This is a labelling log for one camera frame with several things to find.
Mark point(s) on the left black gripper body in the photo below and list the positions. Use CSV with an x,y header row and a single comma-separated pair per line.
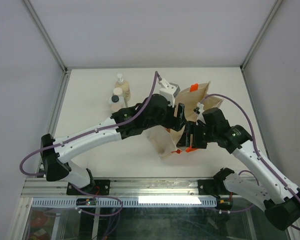
x,y
167,120

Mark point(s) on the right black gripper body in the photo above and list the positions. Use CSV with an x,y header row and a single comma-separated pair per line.
x,y
201,135

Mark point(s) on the beige canvas bag orange handles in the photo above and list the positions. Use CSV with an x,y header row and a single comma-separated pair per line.
x,y
167,141

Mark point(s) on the green bottle beige cap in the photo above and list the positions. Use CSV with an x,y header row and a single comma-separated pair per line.
x,y
116,107

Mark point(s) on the cream pump lotion bottle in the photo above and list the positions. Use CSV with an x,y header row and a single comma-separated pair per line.
x,y
124,85

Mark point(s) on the yellow bottle beige round cap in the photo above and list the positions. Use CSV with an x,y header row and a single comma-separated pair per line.
x,y
119,92

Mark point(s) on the white bottle black cap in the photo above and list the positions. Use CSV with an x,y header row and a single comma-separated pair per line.
x,y
114,100

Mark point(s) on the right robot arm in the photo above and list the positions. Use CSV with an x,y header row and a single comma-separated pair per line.
x,y
276,196

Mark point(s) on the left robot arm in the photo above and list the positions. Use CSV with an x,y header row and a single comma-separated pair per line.
x,y
58,153

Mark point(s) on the black connector box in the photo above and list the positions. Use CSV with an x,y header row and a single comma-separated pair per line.
x,y
224,205

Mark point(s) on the small electronics board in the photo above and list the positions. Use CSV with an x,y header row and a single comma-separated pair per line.
x,y
86,201

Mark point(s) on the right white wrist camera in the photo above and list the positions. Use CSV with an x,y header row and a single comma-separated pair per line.
x,y
199,109

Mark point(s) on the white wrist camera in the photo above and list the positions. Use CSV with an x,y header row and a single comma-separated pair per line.
x,y
168,90
199,109

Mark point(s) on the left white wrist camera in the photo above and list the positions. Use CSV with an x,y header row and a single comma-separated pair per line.
x,y
168,90

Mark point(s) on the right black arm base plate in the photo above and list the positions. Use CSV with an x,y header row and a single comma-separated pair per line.
x,y
211,187

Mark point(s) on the grey slotted cable duct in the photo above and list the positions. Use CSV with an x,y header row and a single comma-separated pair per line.
x,y
143,201

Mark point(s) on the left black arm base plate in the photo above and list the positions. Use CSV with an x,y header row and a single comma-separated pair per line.
x,y
88,187

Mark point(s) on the aluminium mounting rail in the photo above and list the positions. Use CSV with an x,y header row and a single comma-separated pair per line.
x,y
121,187

